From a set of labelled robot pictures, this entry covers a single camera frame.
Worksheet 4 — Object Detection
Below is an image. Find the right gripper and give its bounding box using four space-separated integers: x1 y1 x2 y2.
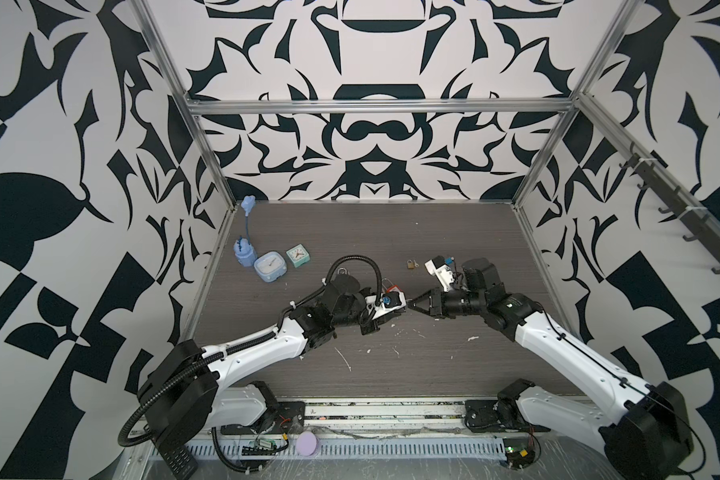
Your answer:
407 287 487 318

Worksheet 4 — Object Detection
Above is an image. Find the red padlock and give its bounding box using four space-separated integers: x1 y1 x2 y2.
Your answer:
382 278 400 293

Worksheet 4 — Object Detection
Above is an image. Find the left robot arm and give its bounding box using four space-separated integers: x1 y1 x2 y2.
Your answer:
117 255 406 452

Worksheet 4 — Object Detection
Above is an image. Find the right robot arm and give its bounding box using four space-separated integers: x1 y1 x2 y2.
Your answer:
410 289 700 479

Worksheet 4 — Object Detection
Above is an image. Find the mint green alarm clock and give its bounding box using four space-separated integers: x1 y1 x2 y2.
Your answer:
286 244 311 268

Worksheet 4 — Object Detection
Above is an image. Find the light blue alarm clock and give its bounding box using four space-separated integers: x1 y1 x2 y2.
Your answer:
253 251 287 283

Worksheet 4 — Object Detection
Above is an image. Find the blue flower toy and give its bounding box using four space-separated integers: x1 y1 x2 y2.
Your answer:
233 195 257 268

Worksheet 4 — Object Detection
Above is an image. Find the purple round lid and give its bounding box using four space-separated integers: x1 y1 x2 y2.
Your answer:
296 431 320 457

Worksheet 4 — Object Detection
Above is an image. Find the green circuit board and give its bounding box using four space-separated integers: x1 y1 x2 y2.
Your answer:
500 435 542 470

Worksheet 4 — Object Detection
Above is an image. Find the black remote control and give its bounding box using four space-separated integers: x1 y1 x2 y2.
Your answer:
157 445 199 480

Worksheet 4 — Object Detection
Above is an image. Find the black hook rack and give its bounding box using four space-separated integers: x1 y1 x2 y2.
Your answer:
618 143 720 275

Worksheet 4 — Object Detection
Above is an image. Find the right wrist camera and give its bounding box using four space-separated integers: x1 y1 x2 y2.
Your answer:
425 256 462 292

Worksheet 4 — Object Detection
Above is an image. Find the white cable duct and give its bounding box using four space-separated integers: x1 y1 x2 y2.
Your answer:
220 437 506 461

